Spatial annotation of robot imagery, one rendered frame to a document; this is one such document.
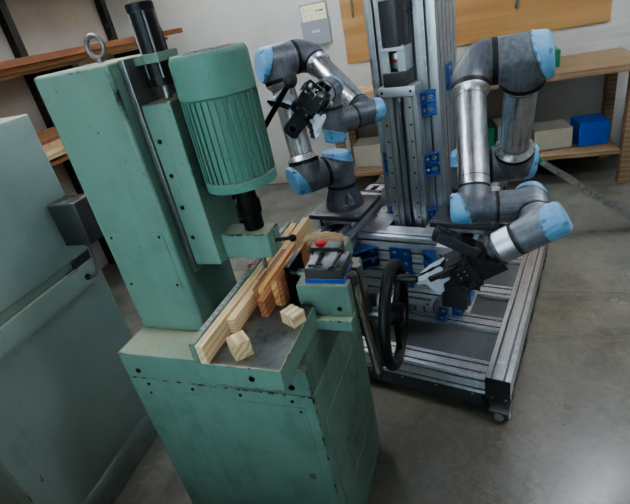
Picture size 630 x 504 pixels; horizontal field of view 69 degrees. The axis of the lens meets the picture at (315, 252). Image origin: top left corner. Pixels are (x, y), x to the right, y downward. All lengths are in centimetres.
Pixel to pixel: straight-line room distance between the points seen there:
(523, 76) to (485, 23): 295
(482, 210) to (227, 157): 59
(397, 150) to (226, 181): 86
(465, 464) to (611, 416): 59
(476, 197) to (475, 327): 106
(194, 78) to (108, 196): 41
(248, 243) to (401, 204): 83
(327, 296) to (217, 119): 48
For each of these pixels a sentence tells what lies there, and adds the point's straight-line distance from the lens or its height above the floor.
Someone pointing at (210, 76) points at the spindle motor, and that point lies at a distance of 103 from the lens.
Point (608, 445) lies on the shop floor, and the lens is 206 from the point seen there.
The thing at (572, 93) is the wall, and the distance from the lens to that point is 446.
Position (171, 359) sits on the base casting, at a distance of 132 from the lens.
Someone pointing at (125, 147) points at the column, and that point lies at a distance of 117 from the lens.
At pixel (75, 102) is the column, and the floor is 145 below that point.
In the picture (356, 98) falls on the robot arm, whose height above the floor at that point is 127.
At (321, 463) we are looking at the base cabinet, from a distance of 138.
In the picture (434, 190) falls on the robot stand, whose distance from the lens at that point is 187.
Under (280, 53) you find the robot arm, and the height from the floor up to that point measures 142.
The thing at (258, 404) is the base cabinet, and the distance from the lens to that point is 128.
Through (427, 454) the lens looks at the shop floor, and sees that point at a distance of 194.
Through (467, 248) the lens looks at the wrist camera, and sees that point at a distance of 109.
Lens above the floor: 155
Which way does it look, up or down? 28 degrees down
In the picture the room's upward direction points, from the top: 12 degrees counter-clockwise
